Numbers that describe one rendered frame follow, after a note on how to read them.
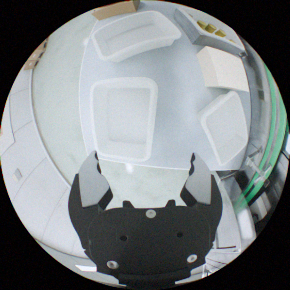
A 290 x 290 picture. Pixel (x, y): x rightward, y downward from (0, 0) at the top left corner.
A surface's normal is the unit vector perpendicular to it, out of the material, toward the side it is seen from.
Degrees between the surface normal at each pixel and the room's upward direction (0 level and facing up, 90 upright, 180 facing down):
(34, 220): 90
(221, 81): 0
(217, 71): 0
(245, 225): 90
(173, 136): 0
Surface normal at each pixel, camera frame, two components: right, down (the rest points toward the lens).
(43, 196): 0.96, -0.19
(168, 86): -0.10, 0.47
